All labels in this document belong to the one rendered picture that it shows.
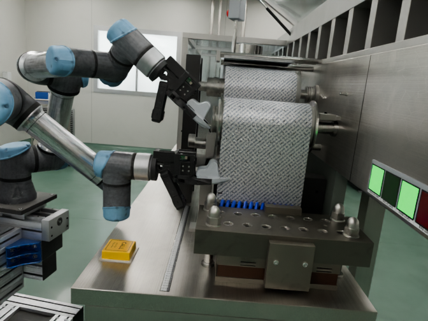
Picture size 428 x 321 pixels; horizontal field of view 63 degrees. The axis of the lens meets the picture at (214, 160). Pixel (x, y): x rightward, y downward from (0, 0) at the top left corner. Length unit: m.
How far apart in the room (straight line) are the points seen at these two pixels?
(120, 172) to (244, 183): 0.34
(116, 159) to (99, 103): 5.93
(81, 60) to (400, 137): 0.76
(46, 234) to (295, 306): 1.05
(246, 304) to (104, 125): 6.24
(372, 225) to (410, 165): 0.58
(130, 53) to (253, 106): 0.35
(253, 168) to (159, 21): 5.83
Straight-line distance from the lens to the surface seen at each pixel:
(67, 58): 0.97
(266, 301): 0.81
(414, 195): 0.65
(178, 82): 0.94
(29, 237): 1.61
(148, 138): 6.70
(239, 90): 1.16
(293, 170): 0.97
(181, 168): 0.93
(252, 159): 0.94
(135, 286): 0.83
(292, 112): 0.95
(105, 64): 1.01
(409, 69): 0.73
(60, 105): 1.46
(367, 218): 1.22
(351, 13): 1.09
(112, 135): 6.86
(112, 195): 0.97
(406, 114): 0.71
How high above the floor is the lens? 1.35
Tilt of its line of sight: 13 degrees down
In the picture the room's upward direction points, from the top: 5 degrees clockwise
